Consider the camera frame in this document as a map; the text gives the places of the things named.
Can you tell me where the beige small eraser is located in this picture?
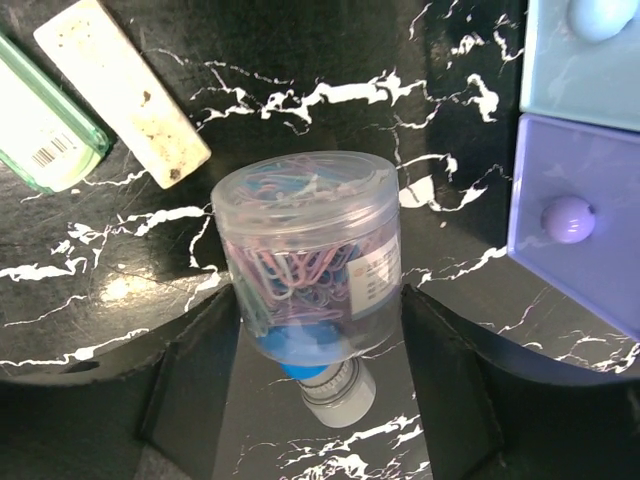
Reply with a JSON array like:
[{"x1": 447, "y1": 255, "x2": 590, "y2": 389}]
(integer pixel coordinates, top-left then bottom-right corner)
[{"x1": 33, "y1": 1, "x2": 211, "y2": 189}]

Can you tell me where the clear purple pin box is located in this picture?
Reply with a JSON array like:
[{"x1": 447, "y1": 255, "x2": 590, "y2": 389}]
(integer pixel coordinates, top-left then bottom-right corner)
[{"x1": 211, "y1": 151, "x2": 402, "y2": 367}]

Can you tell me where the four-compartment pastel drawer organizer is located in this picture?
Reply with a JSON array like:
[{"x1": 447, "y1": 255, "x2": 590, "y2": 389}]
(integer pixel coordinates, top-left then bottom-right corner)
[{"x1": 507, "y1": 1, "x2": 639, "y2": 337}]

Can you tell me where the green correction tape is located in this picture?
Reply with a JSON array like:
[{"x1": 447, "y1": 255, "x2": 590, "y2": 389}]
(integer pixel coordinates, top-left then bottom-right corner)
[{"x1": 1, "y1": 35, "x2": 111, "y2": 193}]

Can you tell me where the blue grey cap sharpener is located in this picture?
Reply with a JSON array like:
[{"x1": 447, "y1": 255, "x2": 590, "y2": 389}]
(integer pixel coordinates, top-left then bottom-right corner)
[{"x1": 280, "y1": 358, "x2": 377, "y2": 429}]

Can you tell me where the black marble pattern mat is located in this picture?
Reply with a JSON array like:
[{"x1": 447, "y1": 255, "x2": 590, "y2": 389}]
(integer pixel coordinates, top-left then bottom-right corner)
[{"x1": 1, "y1": 1, "x2": 639, "y2": 479}]

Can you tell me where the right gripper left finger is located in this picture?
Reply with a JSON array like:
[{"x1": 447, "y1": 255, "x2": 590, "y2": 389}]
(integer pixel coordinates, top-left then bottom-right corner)
[{"x1": 1, "y1": 286, "x2": 240, "y2": 479}]

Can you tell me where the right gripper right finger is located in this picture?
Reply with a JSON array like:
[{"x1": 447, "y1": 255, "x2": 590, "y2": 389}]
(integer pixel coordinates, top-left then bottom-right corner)
[{"x1": 401, "y1": 286, "x2": 639, "y2": 479}]

